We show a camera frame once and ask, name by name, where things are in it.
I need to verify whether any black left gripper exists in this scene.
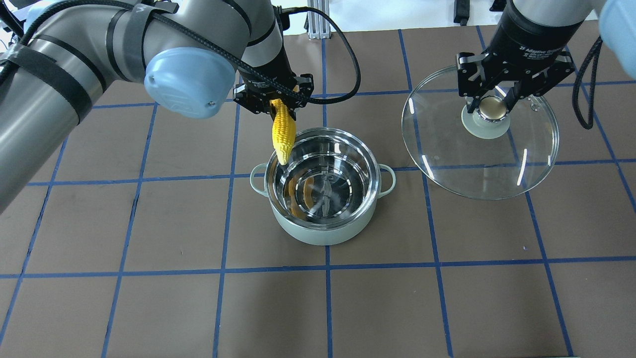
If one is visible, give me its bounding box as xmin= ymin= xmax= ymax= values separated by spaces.
xmin=233 ymin=45 xmax=315 ymax=121

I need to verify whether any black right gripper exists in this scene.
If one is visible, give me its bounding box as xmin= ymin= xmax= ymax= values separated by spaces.
xmin=456 ymin=10 xmax=575 ymax=114

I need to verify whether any yellow corn cob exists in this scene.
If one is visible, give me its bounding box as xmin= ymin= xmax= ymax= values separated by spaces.
xmin=270 ymin=99 xmax=296 ymax=166

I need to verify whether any glass pot lid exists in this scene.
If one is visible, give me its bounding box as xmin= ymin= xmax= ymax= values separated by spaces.
xmin=400 ymin=66 xmax=559 ymax=200

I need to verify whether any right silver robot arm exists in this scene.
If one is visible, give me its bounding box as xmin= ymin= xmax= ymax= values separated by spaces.
xmin=457 ymin=0 xmax=636 ymax=113

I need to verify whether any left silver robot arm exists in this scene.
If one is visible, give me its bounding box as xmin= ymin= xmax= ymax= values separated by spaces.
xmin=1 ymin=0 xmax=314 ymax=211

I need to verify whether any aluminium frame post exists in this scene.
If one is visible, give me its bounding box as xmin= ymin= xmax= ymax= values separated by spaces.
xmin=306 ymin=11 xmax=332 ymax=39

